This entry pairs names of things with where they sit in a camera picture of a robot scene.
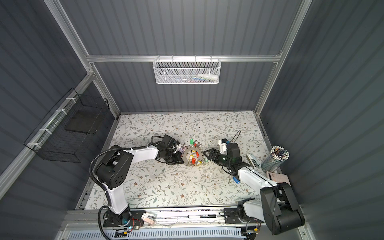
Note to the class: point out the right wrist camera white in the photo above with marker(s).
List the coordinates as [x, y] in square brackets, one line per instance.
[223, 146]

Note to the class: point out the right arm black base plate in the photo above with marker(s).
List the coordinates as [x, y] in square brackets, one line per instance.
[236, 216]

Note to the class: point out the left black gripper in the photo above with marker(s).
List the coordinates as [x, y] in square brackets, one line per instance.
[179, 157]

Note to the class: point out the white bottle in basket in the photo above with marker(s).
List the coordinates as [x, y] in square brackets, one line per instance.
[209, 77]

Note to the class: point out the clear cup of pens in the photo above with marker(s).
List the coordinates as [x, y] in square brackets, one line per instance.
[276, 157]

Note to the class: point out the large keyring with coloured keys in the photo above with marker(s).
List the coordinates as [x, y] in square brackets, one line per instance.
[192, 154]

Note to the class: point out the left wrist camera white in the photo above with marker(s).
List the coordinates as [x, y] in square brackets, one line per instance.
[178, 148]

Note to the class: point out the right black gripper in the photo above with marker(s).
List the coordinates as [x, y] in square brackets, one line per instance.
[215, 152]

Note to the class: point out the black wire mesh basket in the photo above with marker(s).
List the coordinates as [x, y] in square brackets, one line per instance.
[69, 132]

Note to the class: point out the pink calculator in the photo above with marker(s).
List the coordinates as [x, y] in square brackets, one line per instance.
[278, 178]

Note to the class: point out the black marker pen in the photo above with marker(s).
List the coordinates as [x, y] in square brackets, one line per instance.
[201, 216]

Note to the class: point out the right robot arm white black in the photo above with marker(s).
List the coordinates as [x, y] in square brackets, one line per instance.
[278, 207]

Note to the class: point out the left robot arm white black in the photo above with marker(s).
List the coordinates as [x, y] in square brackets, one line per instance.
[110, 168]

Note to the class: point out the white wire mesh basket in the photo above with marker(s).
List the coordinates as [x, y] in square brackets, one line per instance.
[185, 73]

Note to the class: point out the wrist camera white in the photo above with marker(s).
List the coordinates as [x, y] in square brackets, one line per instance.
[178, 148]
[223, 146]

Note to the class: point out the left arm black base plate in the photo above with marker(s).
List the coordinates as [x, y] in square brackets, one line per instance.
[126, 219]

